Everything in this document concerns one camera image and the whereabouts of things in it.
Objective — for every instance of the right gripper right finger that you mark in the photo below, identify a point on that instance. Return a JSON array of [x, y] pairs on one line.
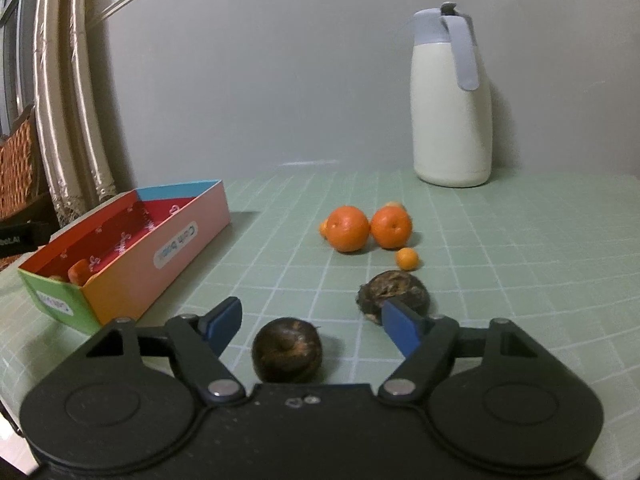
[[427, 345]]

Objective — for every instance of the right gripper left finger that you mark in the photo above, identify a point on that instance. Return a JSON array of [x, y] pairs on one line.
[[196, 344]]

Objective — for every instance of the dark round mangosteen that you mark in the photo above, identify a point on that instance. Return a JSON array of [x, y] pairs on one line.
[[287, 351]]

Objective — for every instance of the dark brown wrinkled fruit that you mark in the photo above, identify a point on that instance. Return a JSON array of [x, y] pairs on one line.
[[392, 284]]

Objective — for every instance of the small kumquat front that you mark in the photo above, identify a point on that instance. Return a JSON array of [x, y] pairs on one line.
[[407, 259]]

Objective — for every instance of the small kumquat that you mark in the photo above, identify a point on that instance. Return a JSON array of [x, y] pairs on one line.
[[407, 259], [323, 229]]

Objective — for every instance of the large orange right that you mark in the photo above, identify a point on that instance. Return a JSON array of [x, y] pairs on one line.
[[391, 227]]

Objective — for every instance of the large orange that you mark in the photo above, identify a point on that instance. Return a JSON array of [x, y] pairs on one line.
[[347, 229], [391, 227]]

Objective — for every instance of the colourful cardboard box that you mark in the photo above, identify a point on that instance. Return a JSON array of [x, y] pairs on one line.
[[137, 245]]

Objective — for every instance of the orange fruit in box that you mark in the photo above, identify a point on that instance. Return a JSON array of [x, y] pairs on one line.
[[80, 272]]

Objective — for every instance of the large orange left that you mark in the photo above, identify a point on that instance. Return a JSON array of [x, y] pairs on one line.
[[347, 229]]

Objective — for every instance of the small kumquat left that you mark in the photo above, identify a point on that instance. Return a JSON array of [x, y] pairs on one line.
[[323, 229]]

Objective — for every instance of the green checked tablecloth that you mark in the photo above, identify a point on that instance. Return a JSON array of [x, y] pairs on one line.
[[558, 255]]

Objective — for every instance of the beige satin curtain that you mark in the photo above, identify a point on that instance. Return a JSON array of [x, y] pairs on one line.
[[70, 138]]

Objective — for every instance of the wooden sofa orange cushion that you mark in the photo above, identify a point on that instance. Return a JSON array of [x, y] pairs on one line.
[[28, 218]]

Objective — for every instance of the white thermos jug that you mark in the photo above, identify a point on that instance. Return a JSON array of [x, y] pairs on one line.
[[450, 100]]

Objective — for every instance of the window with frame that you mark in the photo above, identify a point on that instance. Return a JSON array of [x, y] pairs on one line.
[[17, 67]]

